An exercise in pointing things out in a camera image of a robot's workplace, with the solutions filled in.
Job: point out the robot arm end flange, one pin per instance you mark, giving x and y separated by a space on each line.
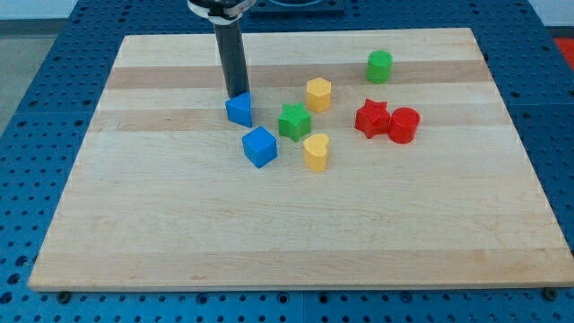
220 12

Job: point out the green star block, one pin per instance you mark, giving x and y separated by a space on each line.
294 122

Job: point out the yellow hexagon block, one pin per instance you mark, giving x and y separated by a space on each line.
319 92

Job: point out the red star block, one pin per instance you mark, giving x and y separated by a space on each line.
373 118

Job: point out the yellow heart block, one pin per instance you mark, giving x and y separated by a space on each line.
316 152

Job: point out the blue cube block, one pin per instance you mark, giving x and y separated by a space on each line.
260 147

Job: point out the blue triangle block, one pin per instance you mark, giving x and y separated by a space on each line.
239 110

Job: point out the wooden board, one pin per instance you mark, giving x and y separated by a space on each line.
162 198

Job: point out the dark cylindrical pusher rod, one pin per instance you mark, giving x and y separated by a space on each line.
231 50

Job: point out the red cylinder block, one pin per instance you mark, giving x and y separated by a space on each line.
403 125

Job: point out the green cylinder block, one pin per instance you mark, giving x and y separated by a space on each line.
379 66

